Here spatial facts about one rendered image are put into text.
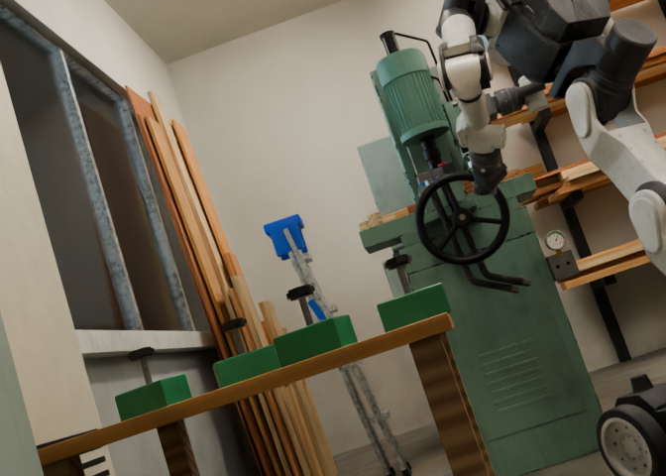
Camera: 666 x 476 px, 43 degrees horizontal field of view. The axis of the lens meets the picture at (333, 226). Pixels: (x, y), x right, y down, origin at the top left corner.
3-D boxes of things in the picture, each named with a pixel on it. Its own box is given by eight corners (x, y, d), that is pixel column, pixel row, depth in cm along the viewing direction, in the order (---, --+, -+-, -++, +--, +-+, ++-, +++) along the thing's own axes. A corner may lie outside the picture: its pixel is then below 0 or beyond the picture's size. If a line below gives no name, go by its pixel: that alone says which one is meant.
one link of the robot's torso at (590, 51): (670, 42, 208) (625, -1, 217) (631, 49, 202) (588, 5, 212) (619, 125, 228) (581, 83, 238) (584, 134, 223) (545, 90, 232)
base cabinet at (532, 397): (479, 489, 266) (404, 276, 277) (472, 461, 323) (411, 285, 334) (616, 445, 262) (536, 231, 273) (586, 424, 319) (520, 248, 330)
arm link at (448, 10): (482, 8, 223) (478, -12, 234) (448, 1, 223) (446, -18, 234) (470, 48, 230) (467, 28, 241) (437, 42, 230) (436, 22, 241)
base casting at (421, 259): (405, 276, 277) (396, 249, 279) (411, 285, 334) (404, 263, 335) (536, 231, 274) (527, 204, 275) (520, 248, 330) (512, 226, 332)
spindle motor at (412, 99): (401, 141, 291) (373, 59, 296) (403, 151, 308) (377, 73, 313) (450, 123, 289) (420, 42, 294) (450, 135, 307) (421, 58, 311)
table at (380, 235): (360, 246, 271) (354, 228, 272) (368, 254, 301) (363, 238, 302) (542, 183, 266) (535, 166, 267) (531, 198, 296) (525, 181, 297)
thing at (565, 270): (556, 281, 267) (547, 257, 268) (551, 283, 279) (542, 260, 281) (581, 272, 267) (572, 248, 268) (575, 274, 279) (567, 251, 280)
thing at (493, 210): (403, 247, 278) (399, 236, 279) (406, 253, 299) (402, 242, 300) (520, 207, 275) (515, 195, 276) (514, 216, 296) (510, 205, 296)
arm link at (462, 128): (493, 153, 234) (486, 125, 223) (461, 152, 238) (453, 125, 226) (497, 133, 237) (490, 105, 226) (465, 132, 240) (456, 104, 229)
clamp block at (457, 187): (425, 213, 269) (415, 187, 271) (425, 219, 283) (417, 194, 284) (469, 198, 268) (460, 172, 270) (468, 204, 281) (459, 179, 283)
